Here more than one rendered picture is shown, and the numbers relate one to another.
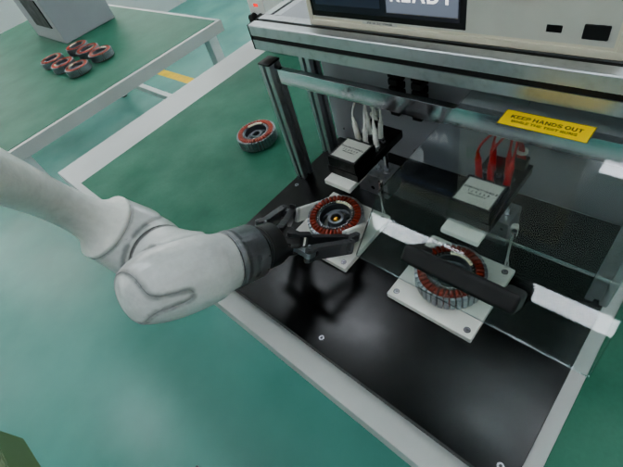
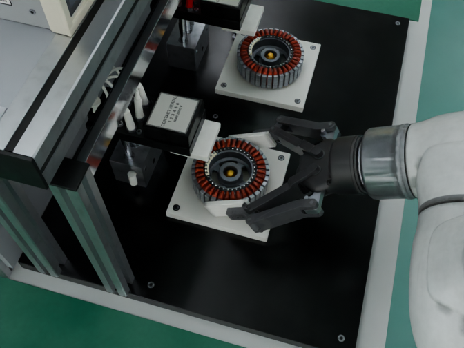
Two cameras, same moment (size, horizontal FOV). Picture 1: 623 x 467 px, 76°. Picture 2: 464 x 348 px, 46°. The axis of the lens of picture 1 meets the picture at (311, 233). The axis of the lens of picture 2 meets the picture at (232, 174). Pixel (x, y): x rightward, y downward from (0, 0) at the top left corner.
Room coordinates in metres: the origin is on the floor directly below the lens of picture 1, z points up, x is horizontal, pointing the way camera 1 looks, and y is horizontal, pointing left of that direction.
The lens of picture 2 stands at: (0.81, 0.27, 1.48)
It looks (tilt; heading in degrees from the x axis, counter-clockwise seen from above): 58 degrees down; 230
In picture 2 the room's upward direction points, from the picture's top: straight up
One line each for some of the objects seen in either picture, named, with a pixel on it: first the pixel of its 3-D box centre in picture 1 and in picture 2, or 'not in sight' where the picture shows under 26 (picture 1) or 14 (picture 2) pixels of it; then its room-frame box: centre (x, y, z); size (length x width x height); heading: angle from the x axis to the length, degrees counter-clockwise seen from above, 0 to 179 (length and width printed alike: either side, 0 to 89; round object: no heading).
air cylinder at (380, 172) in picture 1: (379, 177); (137, 153); (0.62, -0.18, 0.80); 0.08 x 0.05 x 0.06; 34
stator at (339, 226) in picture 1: (336, 220); (230, 174); (0.54, -0.06, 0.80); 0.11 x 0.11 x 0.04
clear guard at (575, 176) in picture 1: (528, 183); not in sight; (0.27, -0.24, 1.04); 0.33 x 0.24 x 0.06; 124
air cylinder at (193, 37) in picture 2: not in sight; (188, 42); (0.42, -0.31, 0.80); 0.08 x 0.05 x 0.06; 34
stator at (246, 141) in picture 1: (257, 135); not in sight; (0.98, 0.05, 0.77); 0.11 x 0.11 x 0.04
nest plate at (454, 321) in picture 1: (450, 283); (268, 68); (0.34, -0.19, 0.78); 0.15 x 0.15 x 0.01; 34
